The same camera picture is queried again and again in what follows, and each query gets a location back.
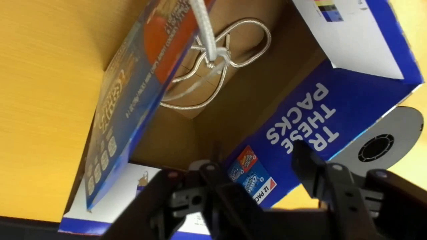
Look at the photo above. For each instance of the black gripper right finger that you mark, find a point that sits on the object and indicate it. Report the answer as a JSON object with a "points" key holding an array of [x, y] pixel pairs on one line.
{"points": [[355, 204]]}

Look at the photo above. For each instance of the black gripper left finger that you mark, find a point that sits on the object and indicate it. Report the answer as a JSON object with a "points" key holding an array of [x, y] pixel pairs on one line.
{"points": [[177, 208]]}

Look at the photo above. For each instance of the blue printed cardboard box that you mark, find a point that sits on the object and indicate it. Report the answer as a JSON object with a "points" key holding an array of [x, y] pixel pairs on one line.
{"points": [[347, 101]]}

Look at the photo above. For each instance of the plastic filament spool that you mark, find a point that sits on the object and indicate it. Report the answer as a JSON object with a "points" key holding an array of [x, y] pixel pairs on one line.
{"points": [[400, 128]]}

